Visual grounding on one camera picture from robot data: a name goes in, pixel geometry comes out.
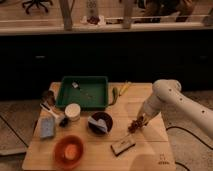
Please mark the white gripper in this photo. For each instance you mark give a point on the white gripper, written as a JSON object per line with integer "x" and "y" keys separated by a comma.
{"x": 146, "y": 113}

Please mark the dark grape bunch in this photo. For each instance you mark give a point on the dark grape bunch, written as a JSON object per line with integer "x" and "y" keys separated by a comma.
{"x": 136, "y": 124}

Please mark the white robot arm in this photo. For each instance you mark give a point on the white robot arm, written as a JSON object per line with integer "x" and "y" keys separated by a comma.
{"x": 169, "y": 91}

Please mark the yellow utensil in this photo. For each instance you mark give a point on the yellow utensil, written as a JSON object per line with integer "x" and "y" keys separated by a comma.
{"x": 124, "y": 88}

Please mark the green vegetable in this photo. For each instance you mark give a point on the green vegetable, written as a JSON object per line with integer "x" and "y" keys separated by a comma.
{"x": 115, "y": 96}

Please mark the dark brown bowl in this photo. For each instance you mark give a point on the dark brown bowl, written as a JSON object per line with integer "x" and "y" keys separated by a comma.
{"x": 101, "y": 115}

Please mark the black rectangular block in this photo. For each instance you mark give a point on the black rectangular block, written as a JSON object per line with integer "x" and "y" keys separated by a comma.
{"x": 122, "y": 145}

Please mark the cloth in bowl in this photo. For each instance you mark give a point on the cloth in bowl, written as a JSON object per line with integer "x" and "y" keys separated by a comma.
{"x": 100, "y": 123}

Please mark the green plastic tray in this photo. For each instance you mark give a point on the green plastic tray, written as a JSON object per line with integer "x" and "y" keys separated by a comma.
{"x": 90, "y": 92}

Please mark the white round container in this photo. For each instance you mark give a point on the white round container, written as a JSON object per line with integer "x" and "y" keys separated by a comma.
{"x": 72, "y": 111}

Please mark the metal utensil in tray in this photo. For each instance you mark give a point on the metal utensil in tray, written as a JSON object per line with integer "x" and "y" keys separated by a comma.
{"x": 75, "y": 85}

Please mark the small black object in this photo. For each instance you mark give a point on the small black object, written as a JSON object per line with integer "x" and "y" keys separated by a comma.
{"x": 64, "y": 122}

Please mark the orange bowl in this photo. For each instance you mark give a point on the orange bowl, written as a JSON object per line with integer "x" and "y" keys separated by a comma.
{"x": 68, "y": 153}

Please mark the brown brush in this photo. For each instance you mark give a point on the brown brush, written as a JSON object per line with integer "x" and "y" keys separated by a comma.
{"x": 49, "y": 98}

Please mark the blue sponge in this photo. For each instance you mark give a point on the blue sponge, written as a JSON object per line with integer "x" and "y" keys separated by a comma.
{"x": 47, "y": 128}

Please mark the office chair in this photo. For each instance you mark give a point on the office chair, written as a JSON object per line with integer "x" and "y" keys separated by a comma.
{"x": 28, "y": 4}

